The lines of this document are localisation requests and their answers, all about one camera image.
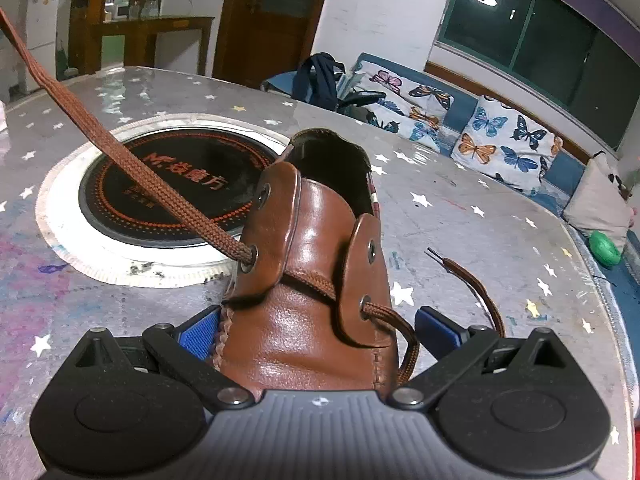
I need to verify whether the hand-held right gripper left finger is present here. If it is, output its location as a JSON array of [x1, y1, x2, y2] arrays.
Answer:
[[75, 305, 255, 414]]

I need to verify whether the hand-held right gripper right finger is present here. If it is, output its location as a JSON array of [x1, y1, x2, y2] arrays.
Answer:
[[389, 305, 569, 409]]

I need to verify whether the brown leather shoe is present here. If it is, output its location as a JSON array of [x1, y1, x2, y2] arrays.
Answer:
[[212, 128, 418, 401]]

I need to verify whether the brown shoelace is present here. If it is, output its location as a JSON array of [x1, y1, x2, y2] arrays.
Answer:
[[0, 7, 506, 386]]

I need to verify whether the grey star-print tablecloth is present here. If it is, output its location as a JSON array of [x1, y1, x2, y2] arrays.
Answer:
[[0, 65, 636, 480]]

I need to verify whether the black round induction hob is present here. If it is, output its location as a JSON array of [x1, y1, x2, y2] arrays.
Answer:
[[47, 120, 290, 281]]

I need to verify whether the butterfly print cushion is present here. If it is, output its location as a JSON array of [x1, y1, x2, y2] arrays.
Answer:
[[350, 60, 453, 153], [450, 94, 565, 196]]

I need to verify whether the blue sofa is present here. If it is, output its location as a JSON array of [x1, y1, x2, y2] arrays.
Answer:
[[345, 52, 640, 321]]

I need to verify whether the beige pillow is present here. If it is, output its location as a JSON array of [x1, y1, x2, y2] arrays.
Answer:
[[562, 152, 633, 256]]

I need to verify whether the black plastic object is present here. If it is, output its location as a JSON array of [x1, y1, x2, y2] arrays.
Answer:
[[337, 89, 386, 111]]

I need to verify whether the blue cloth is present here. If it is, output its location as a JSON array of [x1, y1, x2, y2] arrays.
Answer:
[[262, 70, 301, 96]]

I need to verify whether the dark navy backpack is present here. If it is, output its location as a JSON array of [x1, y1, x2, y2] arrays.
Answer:
[[291, 52, 347, 111]]

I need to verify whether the wooden console table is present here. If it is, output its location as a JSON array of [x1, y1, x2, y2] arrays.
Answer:
[[90, 16, 216, 77]]

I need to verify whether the dark glass window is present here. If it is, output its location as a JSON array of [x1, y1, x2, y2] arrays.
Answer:
[[435, 0, 640, 151]]

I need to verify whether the brown wooden door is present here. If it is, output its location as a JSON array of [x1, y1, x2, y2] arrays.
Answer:
[[212, 0, 336, 91]]

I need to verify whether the white refrigerator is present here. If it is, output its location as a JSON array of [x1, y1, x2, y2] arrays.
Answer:
[[20, 0, 63, 93]]

